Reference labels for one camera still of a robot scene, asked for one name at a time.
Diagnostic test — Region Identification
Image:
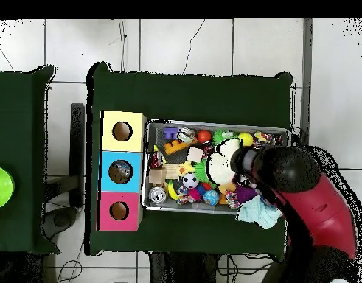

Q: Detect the cream yellow cloth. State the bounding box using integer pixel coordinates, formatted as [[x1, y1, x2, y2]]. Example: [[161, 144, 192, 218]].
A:
[[205, 138, 244, 187]]

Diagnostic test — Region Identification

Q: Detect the mint green cloth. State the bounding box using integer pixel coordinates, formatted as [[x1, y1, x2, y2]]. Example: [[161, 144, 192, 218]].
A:
[[236, 195, 284, 231]]

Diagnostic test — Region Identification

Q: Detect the wooden box with three holes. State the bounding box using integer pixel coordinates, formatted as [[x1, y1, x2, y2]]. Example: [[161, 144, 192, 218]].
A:
[[97, 110, 148, 232]]

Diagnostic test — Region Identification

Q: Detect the clear mesh bin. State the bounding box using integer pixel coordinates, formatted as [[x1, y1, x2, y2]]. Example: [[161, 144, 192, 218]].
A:
[[143, 119, 290, 219]]

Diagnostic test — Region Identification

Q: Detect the crushed silver can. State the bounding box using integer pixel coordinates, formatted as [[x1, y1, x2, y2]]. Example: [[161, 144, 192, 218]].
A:
[[177, 127, 198, 146]]

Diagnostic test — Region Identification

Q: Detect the green spiky ball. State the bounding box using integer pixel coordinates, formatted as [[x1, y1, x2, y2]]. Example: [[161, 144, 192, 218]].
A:
[[194, 160, 211, 184], [212, 129, 234, 145]]

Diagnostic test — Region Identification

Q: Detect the black and white soccer ball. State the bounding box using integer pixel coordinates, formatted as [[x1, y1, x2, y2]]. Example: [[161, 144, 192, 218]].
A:
[[182, 172, 199, 189]]

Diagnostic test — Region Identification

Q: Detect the orange red ball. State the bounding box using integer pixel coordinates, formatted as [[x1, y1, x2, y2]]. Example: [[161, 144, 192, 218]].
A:
[[197, 129, 212, 144]]

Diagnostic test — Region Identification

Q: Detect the dark green table cloth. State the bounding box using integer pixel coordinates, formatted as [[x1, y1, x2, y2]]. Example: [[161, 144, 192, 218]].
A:
[[86, 61, 295, 257], [0, 64, 58, 256]]

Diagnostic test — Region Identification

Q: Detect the plain yellow ball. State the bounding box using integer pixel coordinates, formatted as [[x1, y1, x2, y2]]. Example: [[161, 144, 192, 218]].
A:
[[238, 132, 254, 147]]

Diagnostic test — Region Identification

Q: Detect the bright green bowl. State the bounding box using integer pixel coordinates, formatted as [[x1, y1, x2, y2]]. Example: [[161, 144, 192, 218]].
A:
[[0, 164, 15, 211]]

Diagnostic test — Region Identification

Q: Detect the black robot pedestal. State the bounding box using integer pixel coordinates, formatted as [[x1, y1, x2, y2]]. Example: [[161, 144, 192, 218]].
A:
[[146, 252, 222, 283]]

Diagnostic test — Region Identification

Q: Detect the black cable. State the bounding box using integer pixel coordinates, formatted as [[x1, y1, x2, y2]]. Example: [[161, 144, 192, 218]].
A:
[[338, 164, 362, 175]]

